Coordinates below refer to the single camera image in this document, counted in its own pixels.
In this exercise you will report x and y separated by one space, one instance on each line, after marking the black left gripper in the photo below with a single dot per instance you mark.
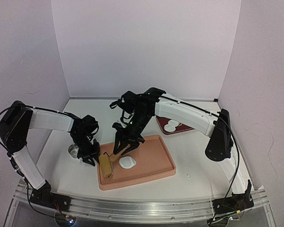
95 151

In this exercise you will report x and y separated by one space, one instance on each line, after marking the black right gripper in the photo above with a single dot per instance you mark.
128 138

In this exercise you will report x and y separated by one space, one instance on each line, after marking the wooden rolling pin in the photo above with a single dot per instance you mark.
106 162

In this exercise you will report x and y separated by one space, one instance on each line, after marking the white dough piece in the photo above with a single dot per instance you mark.
127 162

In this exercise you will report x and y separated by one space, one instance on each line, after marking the pink plastic tray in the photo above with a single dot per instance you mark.
152 162

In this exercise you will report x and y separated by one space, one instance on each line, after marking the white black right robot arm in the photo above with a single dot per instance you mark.
207 156

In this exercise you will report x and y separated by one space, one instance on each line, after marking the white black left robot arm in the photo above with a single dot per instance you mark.
22 135

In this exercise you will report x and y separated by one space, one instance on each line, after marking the flat white dumpling wrapper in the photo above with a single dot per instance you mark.
173 123

